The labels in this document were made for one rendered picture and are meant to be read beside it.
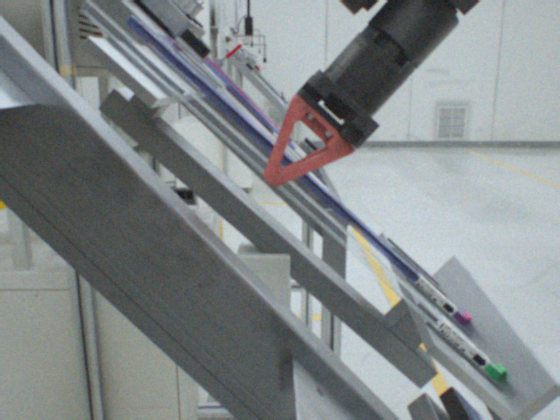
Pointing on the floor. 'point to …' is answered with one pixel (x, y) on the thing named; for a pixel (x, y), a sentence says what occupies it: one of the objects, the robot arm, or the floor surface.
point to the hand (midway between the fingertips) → (275, 174)
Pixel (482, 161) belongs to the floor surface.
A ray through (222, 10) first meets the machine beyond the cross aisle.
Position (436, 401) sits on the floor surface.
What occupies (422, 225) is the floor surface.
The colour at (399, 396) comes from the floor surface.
